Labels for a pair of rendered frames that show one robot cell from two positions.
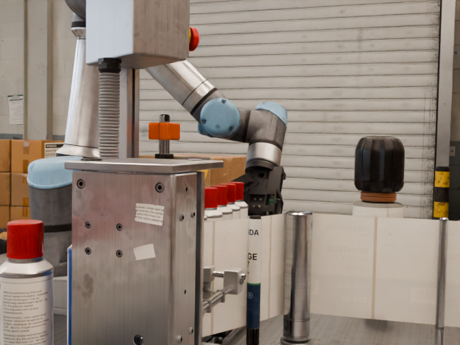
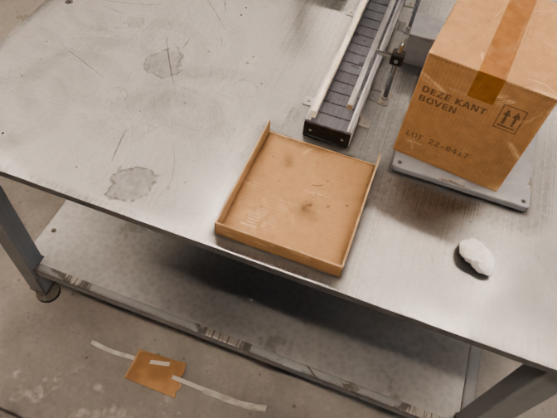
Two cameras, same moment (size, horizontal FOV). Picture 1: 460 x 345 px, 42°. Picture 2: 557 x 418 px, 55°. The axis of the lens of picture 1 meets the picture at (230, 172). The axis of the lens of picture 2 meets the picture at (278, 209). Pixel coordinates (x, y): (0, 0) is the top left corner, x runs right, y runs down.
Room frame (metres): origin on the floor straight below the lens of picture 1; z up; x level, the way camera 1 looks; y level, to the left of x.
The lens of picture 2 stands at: (2.63, -0.38, 1.74)
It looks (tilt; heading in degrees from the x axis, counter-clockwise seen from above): 55 degrees down; 175
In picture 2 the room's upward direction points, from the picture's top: 7 degrees clockwise
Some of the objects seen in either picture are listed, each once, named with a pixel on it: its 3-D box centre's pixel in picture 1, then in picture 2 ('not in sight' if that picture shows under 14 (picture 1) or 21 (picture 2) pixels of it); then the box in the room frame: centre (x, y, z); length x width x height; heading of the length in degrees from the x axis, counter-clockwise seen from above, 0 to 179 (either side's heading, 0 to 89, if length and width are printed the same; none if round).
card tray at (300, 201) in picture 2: not in sight; (301, 191); (1.97, -0.28, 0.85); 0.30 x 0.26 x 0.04; 161
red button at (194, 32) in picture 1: (187, 38); not in sight; (0.95, 0.07, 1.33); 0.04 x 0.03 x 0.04; 36
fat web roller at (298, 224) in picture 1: (297, 277); not in sight; (0.83, -0.10, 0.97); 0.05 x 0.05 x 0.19
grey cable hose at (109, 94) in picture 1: (109, 129); not in sight; (0.90, 0.18, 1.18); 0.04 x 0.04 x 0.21
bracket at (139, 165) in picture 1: (149, 163); not in sight; (0.59, 0.08, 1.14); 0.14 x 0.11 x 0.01; 161
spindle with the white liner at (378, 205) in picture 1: (377, 223); not in sight; (1.01, -0.25, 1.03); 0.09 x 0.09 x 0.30
